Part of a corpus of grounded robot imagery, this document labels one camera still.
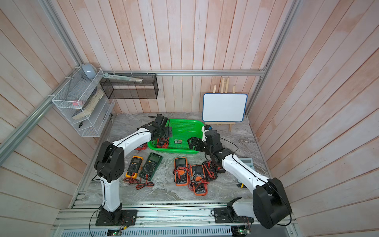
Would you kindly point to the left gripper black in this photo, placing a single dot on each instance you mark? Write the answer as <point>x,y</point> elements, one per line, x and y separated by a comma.
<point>168,133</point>

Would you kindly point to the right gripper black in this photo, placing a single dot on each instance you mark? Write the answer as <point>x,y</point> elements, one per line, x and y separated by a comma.
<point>195,140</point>

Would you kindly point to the red Delixi multimeter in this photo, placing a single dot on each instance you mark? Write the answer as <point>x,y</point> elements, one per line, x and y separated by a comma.
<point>162,143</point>

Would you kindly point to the dark red DT9205A multimeter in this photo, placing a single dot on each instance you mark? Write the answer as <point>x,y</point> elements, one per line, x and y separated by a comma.
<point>142,147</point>

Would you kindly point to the orange multimeter front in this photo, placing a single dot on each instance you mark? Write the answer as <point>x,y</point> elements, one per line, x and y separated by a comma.
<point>198,182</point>

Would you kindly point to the orange Victor multimeter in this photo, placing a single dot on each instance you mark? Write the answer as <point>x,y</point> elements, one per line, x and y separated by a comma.
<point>181,172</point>

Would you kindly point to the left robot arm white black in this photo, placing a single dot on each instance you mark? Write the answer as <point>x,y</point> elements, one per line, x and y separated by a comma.
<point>109,163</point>

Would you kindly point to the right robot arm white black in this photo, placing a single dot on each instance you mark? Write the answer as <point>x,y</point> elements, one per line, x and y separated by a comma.
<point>269,204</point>

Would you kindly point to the green plastic basket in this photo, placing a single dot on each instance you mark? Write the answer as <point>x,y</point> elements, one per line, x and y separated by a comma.
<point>182,129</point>

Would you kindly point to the black multimeter face down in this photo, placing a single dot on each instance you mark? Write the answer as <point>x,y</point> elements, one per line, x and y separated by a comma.
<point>210,171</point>

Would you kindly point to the green DT9205A multimeter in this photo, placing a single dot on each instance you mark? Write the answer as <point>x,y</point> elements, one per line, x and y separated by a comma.
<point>150,166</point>

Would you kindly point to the yellow multimeter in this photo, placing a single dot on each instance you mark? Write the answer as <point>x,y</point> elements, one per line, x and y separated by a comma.
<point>134,166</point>

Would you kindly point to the grey desk calculator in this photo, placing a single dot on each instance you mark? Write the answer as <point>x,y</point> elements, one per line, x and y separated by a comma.
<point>249,162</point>

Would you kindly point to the grey computer mouse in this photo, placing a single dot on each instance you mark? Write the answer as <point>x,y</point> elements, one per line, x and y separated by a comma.
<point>89,70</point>

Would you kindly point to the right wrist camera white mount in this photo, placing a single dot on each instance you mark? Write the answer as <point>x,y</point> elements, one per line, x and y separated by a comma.
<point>204,130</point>

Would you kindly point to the small whiteboard blue frame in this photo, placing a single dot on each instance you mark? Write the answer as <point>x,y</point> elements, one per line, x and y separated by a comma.
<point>220,107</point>

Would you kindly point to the black mesh wall basket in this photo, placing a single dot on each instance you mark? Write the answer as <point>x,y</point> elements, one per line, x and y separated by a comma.
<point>130,85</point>

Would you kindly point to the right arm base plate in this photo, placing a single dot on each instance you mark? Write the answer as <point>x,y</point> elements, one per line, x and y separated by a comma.
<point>224,215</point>

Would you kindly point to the aluminium wall rail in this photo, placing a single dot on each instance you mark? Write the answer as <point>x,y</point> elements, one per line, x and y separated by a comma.
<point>182,73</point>

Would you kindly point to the white wire wall shelf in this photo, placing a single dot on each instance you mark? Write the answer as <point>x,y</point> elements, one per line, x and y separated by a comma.
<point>74,94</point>

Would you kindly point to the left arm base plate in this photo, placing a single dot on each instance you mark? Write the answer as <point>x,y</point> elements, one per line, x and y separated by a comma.
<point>117,218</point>

